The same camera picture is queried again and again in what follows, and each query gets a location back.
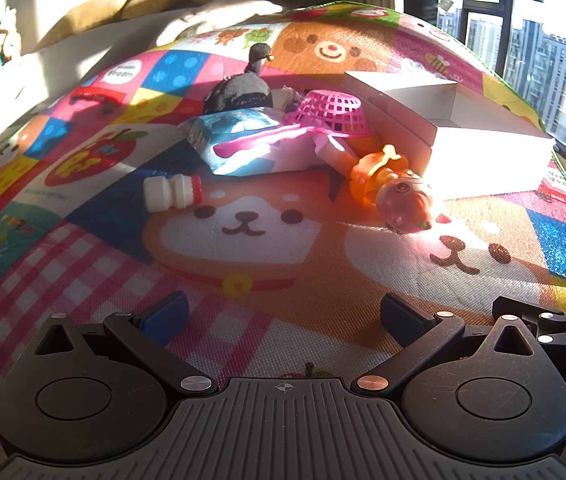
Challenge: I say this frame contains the printed play mat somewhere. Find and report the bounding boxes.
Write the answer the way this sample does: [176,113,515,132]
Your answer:
[0,2,566,480]

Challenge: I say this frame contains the black plush duck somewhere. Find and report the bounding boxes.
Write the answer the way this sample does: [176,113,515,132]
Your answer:
[203,42,274,115]

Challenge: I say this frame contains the pink plastic toy basket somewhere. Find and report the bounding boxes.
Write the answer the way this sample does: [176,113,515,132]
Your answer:
[213,89,374,161]

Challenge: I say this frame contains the white blanket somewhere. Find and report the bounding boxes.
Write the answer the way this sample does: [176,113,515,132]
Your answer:
[155,0,291,47]

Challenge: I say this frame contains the small white bottle red cap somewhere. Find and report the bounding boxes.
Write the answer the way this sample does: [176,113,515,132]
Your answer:
[143,174,204,213]

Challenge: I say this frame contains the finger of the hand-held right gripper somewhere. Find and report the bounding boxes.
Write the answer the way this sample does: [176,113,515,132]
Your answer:
[492,296,566,347]

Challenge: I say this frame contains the crumpled shiny wrapper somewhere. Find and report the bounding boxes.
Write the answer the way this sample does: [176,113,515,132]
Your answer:
[272,86,308,112]

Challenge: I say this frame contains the small plush toys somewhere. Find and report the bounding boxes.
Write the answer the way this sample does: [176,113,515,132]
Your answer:
[0,6,22,67]

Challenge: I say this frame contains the blue white tissue packet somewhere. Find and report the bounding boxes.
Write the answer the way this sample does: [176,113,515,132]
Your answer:
[183,107,334,177]

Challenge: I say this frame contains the white cardboard box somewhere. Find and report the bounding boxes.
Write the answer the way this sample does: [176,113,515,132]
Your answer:
[341,70,556,201]

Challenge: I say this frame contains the orange fish toy figure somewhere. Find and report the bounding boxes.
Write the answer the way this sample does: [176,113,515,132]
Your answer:
[375,170,438,235]

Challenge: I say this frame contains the window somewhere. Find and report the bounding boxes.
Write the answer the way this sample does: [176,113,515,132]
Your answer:
[438,0,566,137]

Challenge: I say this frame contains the orange plastic toy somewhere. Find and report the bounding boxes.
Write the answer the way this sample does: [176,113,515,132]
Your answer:
[350,144,410,207]

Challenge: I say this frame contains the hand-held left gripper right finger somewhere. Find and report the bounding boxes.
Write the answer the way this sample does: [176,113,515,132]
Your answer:
[352,292,538,396]

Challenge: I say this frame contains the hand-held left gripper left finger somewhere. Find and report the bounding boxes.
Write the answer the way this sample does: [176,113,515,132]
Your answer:
[33,290,218,396]

